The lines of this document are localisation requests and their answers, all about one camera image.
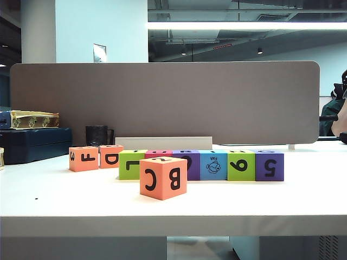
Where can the green block N 9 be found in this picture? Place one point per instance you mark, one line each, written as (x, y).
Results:
(241, 168)

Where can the orange block F 3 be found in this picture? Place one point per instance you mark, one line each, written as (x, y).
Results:
(80, 166)

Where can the dark blue hard case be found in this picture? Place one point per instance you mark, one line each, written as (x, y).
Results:
(35, 143)

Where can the red block U P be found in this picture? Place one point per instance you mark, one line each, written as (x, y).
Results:
(160, 153)

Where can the long ceiling light strip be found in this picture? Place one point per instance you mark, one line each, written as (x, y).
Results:
(257, 25)

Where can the round ceiling spot lamp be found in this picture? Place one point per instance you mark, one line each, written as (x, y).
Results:
(260, 51)

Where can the purple block G R 5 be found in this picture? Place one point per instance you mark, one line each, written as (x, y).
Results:
(269, 168)

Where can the orange block 2 B C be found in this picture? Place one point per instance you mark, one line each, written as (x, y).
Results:
(162, 176)

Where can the white wall poster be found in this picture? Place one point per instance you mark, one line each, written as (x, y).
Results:
(99, 53)

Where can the orange block Q D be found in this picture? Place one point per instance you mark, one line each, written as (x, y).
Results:
(108, 159)

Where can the white partition foot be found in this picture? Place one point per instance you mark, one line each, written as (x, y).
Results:
(292, 146)

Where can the black mug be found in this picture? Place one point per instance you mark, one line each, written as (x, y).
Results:
(96, 135)

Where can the purple block R D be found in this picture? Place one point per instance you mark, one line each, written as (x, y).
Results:
(193, 169)

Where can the red LED sign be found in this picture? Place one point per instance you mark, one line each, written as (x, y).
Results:
(223, 46)

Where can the green block T L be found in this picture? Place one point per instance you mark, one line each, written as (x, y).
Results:
(128, 168)

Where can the yellow patterned box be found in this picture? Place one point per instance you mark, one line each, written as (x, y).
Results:
(32, 121)

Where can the blue block I A fish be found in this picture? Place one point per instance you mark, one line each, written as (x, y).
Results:
(213, 168)

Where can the black rounded device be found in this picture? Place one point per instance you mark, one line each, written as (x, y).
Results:
(344, 136)

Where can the grey-brown desk partition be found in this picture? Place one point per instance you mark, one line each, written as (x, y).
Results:
(189, 103)

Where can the beige tray gold print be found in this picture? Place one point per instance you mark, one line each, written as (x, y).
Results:
(1, 159)

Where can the white table leg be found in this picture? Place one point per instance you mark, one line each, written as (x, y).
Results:
(244, 247)

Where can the bare forearm of person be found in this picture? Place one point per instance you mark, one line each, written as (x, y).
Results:
(341, 127)

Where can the seated person green top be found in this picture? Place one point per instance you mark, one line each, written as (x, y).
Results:
(330, 113)

